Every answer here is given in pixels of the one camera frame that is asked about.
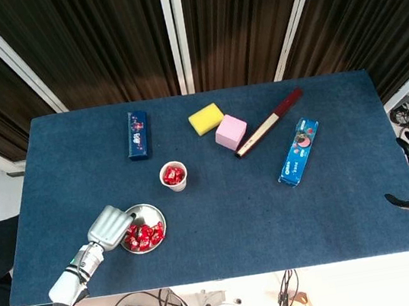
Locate white paper cup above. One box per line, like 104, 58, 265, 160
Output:
157, 159, 190, 195

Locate yellow sponge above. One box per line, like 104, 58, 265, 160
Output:
186, 100, 228, 139

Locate round metal plate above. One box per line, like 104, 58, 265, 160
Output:
114, 200, 171, 257

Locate blue Oreo cookie box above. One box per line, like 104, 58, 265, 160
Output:
270, 116, 328, 190

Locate dark blue printed box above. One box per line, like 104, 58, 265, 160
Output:
122, 109, 155, 163

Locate black coiled cable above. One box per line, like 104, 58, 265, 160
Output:
388, 103, 409, 132

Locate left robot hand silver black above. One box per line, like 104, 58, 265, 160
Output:
83, 200, 142, 254

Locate pink foam cube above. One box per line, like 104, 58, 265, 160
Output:
212, 111, 251, 152

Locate long dark red box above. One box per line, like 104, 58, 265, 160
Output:
226, 87, 312, 160

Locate white frame post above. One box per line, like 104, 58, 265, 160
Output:
0, 0, 69, 123
158, 0, 189, 97
262, 0, 340, 81
169, 0, 197, 95

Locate blue table cloth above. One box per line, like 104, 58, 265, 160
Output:
0, 60, 409, 306

